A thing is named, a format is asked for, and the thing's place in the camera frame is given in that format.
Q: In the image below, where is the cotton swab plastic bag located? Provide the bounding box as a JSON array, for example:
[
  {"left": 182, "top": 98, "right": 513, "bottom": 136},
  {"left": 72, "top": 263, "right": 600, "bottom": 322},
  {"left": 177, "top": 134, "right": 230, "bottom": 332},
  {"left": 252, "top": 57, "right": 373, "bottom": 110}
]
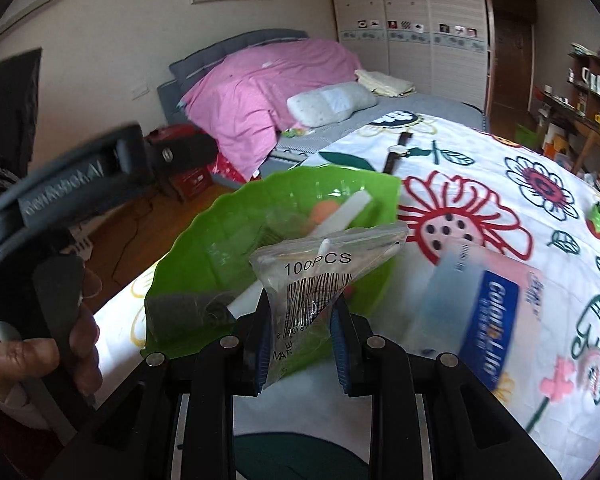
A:
[{"left": 249, "top": 222, "right": 406, "bottom": 387}]

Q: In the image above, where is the folded cream blanket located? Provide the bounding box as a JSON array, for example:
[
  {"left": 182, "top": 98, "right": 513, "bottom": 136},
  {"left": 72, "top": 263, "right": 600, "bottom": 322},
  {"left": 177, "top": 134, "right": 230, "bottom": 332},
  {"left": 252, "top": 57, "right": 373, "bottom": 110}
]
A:
[{"left": 355, "top": 70, "right": 416, "bottom": 98}]

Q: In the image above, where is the white dotted pillow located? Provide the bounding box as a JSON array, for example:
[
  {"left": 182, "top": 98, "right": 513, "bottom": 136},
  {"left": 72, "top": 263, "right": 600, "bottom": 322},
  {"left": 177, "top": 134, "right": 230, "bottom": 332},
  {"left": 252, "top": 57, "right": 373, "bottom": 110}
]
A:
[{"left": 287, "top": 81, "right": 378, "bottom": 128}]

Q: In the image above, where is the grey fabric bow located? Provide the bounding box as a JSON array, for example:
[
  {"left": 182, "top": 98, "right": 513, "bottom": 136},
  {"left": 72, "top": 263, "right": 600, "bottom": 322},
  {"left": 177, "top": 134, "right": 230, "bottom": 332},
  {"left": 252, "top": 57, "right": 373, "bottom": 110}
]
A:
[{"left": 145, "top": 292, "right": 235, "bottom": 344}]

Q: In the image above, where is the green leaf plastic bowl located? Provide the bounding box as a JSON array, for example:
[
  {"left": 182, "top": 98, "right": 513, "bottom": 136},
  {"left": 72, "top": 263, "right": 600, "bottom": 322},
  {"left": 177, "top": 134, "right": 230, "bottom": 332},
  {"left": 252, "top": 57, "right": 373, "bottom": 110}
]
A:
[{"left": 142, "top": 165, "right": 405, "bottom": 384}]

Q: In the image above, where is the dark wooden door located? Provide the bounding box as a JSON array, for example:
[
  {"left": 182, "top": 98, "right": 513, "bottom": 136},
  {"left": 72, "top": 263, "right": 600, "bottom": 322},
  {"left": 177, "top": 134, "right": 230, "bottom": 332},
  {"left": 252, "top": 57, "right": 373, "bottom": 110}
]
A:
[{"left": 490, "top": 0, "right": 538, "bottom": 141}]

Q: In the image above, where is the orange makeup sponge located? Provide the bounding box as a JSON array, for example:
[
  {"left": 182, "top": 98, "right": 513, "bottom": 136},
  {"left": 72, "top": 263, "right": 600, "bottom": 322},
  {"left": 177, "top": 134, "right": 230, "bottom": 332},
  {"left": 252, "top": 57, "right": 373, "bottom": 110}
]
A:
[{"left": 309, "top": 200, "right": 340, "bottom": 232}]

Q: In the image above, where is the pink bristle hair roller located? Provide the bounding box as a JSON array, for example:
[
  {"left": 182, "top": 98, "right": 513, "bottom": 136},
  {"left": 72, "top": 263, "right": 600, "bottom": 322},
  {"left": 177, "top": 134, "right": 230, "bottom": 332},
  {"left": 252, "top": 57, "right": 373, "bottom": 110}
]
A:
[{"left": 577, "top": 347, "right": 600, "bottom": 406}]

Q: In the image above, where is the floral white tablecloth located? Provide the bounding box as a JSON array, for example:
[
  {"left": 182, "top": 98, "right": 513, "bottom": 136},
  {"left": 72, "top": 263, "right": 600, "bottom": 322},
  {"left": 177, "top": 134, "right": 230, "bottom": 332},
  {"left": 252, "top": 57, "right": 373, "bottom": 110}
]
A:
[{"left": 96, "top": 112, "right": 600, "bottom": 479}]

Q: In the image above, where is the small wooden shelf unit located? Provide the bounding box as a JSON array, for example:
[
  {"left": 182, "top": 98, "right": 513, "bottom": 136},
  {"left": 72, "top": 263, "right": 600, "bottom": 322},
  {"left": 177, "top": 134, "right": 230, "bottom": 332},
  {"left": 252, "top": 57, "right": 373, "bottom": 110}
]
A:
[{"left": 567, "top": 42, "right": 600, "bottom": 128}]

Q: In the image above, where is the white sliding wardrobe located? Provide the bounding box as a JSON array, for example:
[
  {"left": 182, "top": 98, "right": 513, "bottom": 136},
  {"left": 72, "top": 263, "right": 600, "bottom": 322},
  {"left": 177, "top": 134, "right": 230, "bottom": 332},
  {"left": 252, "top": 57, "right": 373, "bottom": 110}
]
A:
[{"left": 332, "top": 0, "right": 494, "bottom": 113}]

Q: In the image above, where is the wooden side desk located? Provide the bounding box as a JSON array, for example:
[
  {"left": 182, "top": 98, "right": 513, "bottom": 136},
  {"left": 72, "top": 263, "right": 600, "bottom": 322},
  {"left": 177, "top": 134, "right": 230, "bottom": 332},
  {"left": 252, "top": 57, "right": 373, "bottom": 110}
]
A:
[{"left": 540, "top": 91, "right": 600, "bottom": 174}]

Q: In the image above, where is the tissue pack blue label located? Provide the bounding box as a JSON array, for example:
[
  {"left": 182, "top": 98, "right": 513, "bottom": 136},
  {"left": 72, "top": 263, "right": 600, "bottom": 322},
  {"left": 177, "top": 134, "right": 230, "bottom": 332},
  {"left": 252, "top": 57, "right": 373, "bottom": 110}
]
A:
[{"left": 405, "top": 238, "right": 544, "bottom": 394}]

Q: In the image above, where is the pink duvet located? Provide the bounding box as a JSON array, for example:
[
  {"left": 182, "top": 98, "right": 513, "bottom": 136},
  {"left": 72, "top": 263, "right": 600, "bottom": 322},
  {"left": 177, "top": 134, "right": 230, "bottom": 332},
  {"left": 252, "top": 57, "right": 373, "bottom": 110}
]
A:
[{"left": 181, "top": 38, "right": 362, "bottom": 181}]

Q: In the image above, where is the red quilt box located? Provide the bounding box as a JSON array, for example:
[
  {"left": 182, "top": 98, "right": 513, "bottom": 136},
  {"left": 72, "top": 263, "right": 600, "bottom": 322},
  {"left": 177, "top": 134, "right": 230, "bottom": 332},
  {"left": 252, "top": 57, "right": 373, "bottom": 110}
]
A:
[{"left": 145, "top": 124, "right": 219, "bottom": 203}]

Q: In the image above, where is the grey bed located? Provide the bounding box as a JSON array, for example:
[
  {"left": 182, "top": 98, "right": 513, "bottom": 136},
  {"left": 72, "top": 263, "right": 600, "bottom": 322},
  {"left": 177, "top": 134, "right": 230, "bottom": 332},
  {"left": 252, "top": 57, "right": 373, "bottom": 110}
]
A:
[{"left": 157, "top": 28, "right": 488, "bottom": 188}]

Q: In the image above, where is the small green bin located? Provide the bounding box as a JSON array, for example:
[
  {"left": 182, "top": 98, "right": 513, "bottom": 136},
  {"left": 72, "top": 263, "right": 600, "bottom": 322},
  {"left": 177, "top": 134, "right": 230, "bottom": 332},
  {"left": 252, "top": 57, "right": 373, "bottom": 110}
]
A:
[{"left": 514, "top": 124, "right": 541, "bottom": 151}]

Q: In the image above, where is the white foam stick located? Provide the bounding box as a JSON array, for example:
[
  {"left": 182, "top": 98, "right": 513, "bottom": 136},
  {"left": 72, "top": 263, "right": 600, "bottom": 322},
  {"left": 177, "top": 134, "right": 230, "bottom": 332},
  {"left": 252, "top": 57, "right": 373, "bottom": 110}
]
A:
[{"left": 227, "top": 190, "right": 372, "bottom": 318}]

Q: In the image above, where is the brown strap wristwatch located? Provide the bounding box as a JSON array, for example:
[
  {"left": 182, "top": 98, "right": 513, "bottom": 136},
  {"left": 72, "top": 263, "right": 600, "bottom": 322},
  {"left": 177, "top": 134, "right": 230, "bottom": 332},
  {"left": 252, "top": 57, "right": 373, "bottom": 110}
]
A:
[{"left": 382, "top": 131, "right": 413, "bottom": 174}]

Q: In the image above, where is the person left hand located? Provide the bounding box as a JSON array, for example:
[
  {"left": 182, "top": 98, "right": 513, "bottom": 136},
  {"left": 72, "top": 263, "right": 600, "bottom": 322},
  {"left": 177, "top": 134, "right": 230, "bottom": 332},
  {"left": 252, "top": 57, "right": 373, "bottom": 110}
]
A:
[{"left": 0, "top": 266, "right": 104, "bottom": 401}]

